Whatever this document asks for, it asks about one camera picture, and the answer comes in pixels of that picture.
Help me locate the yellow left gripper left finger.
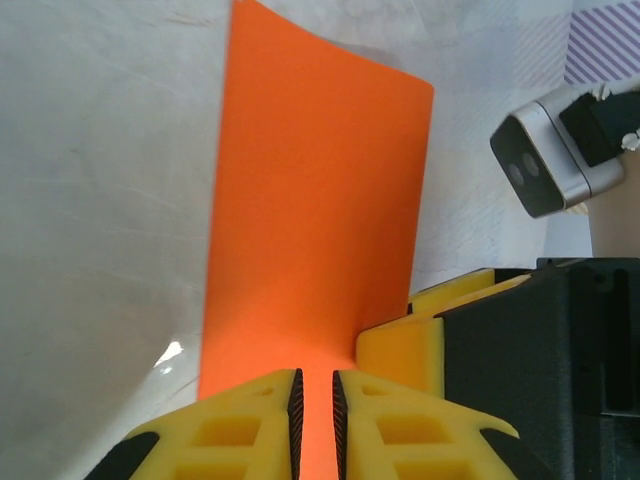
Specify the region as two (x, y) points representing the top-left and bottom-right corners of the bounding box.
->
(84, 368), (305, 480)

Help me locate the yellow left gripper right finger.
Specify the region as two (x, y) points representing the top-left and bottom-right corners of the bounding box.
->
(332, 369), (549, 480)

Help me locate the orange square paper sheet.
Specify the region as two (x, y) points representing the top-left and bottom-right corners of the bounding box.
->
(197, 0), (435, 480)

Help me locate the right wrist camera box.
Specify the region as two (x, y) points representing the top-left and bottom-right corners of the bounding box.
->
(489, 88), (626, 219)

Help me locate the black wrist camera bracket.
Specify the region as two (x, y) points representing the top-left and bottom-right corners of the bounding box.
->
(558, 82), (640, 169)

